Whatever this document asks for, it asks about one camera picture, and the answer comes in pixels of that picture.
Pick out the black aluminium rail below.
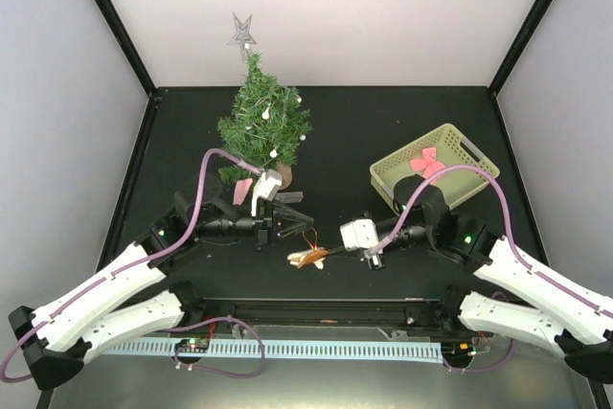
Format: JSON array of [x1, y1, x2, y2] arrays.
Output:
[[178, 295, 493, 339]]

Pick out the light blue slotted cable duct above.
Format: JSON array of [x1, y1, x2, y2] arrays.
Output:
[[105, 337, 443, 364]]

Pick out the small circuit board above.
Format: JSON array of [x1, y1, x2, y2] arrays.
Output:
[[174, 338, 209, 353]]

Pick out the brown white plush ornament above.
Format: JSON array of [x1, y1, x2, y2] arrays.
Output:
[[286, 229, 329, 270]]

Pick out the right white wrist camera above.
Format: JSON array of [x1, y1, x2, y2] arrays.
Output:
[[340, 218, 379, 252]]

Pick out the small green christmas tree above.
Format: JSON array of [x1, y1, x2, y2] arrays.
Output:
[[217, 53, 312, 191]]

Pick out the string of white lights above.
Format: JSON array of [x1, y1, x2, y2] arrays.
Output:
[[222, 87, 310, 161]]

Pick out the green plastic basket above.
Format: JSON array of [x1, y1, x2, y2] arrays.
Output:
[[369, 122, 501, 216]]

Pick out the pink cone ornament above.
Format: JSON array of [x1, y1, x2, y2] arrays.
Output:
[[233, 177, 253, 206]]

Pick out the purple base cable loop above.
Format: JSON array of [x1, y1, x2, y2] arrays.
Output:
[[172, 315, 267, 377]]

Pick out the pink star ornament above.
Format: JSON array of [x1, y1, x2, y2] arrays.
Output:
[[410, 147, 445, 179]]

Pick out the silver star tree topper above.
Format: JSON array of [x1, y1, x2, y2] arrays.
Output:
[[227, 12, 257, 62]]

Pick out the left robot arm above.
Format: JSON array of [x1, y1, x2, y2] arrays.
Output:
[[8, 171, 313, 391]]

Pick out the clear battery box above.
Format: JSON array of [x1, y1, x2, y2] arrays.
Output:
[[275, 192, 304, 204]]

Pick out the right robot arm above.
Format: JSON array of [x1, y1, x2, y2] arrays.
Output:
[[340, 168, 612, 384]]

